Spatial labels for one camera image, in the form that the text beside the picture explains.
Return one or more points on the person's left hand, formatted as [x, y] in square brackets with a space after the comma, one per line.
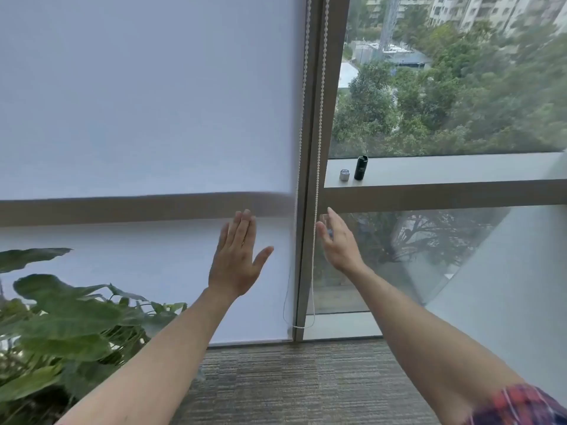
[232, 265]

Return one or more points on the person's right hand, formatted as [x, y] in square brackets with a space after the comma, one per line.
[341, 247]

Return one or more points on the small silver cap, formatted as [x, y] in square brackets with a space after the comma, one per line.
[344, 175]

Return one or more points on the black cylindrical chain weight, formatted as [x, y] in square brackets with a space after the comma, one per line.
[361, 168]

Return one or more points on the white roller blind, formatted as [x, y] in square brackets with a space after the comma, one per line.
[133, 106]

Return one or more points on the person's left forearm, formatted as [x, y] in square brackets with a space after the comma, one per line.
[155, 367]

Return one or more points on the person's right forearm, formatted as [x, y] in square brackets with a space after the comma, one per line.
[425, 345]

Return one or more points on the green leafy potted plant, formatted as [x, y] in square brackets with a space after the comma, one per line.
[66, 314]

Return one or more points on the group of green trees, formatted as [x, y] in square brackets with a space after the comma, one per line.
[465, 106]

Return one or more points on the metal lattice tower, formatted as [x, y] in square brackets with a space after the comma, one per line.
[390, 17]

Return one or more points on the red plaid sleeve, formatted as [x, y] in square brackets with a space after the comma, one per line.
[522, 407]

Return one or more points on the row of apartment buildings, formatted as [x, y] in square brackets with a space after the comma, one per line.
[487, 8]

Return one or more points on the grey window frame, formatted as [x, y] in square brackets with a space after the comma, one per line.
[443, 194]

